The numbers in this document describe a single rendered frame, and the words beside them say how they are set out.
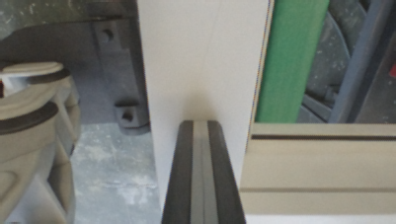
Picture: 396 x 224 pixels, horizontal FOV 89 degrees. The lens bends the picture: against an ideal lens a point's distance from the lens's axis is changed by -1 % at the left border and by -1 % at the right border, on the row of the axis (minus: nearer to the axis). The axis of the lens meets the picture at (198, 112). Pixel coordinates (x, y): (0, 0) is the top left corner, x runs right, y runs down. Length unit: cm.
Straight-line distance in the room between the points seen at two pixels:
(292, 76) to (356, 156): 9
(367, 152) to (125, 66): 82
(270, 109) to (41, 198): 36
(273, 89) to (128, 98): 83
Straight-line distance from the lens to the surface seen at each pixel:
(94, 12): 90
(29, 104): 58
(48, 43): 104
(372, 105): 62
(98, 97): 102
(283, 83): 17
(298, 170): 17
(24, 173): 36
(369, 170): 20
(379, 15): 58
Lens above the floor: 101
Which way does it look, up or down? 62 degrees down
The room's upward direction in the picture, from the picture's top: 180 degrees clockwise
